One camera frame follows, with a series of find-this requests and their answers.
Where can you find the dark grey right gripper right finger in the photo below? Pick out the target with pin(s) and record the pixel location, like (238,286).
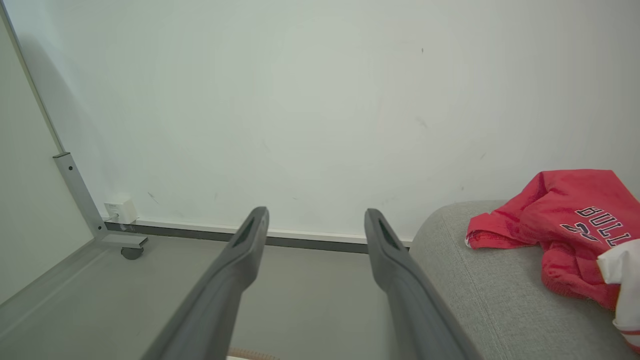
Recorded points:
(415,300)

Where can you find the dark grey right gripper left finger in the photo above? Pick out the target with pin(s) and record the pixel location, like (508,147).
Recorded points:
(215,300)

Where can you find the red jersey shirt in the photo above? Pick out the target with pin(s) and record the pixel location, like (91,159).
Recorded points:
(565,195)

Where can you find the red garment with white stripes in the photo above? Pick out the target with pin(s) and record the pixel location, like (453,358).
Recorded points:
(627,300)

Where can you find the white laundry basket brown rim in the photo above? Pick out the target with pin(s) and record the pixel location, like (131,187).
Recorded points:
(250,355)

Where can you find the grey fabric sofa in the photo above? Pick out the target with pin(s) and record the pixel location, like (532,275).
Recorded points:
(500,310)

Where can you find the grey caster wheel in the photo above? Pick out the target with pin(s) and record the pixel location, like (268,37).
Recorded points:
(132,253)

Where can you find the dark grey baseboard strip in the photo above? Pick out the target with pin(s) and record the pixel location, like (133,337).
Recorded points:
(310,243)

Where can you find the grey metal partition leg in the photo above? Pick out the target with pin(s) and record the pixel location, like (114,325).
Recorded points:
(80,195)

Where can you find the white wall socket box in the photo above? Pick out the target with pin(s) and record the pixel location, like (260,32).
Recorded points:
(121,209)

